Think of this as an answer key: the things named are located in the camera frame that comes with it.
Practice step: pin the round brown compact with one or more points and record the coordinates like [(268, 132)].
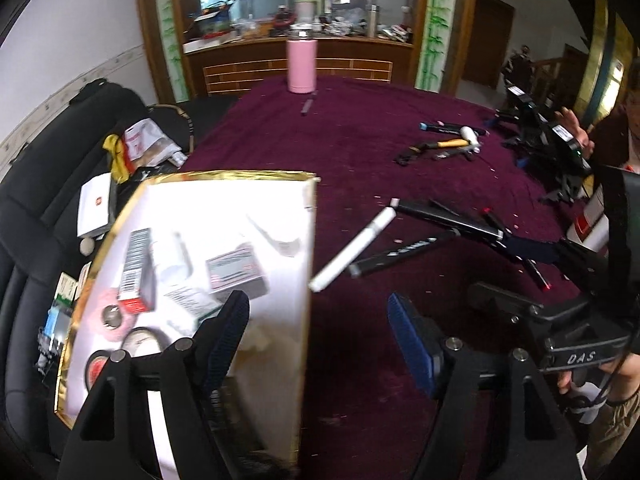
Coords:
[(140, 342)]

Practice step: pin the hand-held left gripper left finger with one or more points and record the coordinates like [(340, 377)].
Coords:
[(227, 340)]

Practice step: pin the small white medicine box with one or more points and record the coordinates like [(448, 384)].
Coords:
[(235, 270)]

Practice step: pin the white staple box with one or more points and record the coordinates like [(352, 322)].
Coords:
[(285, 247)]

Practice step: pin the blue packet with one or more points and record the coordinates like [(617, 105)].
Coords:
[(54, 327)]

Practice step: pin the black marker pink cap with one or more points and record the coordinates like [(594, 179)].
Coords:
[(482, 131)]

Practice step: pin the grey pen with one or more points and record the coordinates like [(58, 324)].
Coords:
[(307, 105)]

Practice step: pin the green white carton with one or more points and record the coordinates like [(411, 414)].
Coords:
[(66, 290)]

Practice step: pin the blue white medicine box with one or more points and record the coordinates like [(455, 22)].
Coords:
[(190, 300)]

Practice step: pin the white box tray gold rim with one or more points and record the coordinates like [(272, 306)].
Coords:
[(260, 200)]

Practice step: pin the black pen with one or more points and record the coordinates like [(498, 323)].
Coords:
[(450, 155)]

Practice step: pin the pink powder puff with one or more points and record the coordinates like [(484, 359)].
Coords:
[(92, 320)]

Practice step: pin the steel thermos flask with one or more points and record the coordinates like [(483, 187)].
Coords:
[(372, 20)]

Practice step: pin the white plastic bag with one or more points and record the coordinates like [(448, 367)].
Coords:
[(150, 140)]

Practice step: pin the black marker white cap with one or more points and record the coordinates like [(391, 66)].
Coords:
[(450, 220)]

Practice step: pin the black marker grey cap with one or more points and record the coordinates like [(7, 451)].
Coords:
[(395, 255)]

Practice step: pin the bamboo print wall panel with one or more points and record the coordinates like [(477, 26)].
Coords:
[(167, 25), (435, 25)]

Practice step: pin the white liquor bottle red label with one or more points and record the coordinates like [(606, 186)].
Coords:
[(590, 230)]

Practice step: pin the brown wooden door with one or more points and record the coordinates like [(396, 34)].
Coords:
[(487, 40)]

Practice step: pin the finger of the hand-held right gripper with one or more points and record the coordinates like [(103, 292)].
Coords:
[(530, 251), (500, 297)]

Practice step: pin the person's right hand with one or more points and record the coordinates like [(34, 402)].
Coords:
[(566, 382)]

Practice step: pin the black marker red caps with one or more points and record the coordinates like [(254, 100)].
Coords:
[(495, 221)]

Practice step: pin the white cloth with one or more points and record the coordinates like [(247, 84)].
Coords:
[(170, 260)]

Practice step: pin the yellow pen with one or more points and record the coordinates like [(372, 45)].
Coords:
[(452, 143)]

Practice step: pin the yellow cloth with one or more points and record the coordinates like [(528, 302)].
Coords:
[(116, 160)]

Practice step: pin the wooden cabinet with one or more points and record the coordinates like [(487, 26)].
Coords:
[(250, 67)]

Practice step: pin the black marker blue cap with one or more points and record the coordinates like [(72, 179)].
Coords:
[(430, 126)]

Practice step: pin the white flat box orange logo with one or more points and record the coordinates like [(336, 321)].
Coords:
[(95, 205)]

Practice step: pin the pink thermos bottle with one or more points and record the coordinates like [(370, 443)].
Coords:
[(301, 65)]

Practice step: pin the black leather sofa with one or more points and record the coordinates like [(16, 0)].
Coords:
[(30, 220)]

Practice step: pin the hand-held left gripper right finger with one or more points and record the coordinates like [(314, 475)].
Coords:
[(410, 345)]

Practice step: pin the person's brown trousers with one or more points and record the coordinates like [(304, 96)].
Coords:
[(615, 440)]

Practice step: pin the small white plastic object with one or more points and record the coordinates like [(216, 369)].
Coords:
[(470, 135)]

